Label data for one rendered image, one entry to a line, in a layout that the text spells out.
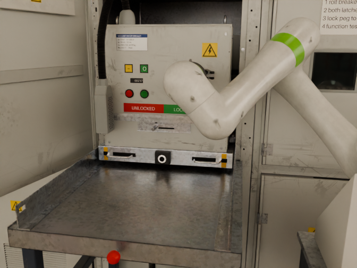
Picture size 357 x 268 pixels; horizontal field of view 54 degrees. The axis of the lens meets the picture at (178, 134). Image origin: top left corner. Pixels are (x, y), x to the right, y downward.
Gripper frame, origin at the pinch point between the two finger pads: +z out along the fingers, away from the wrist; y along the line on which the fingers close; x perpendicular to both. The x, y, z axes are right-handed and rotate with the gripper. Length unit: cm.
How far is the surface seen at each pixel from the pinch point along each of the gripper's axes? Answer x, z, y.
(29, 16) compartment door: 19, -11, -58
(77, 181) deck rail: -38, -17, -41
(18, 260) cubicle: -99, 16, -94
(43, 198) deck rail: -35, -38, -42
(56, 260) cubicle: -97, 16, -73
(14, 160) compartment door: -29, -23, -61
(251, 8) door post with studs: 22.6, 17.4, 17.4
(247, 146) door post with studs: -31.7, 17.4, 18.8
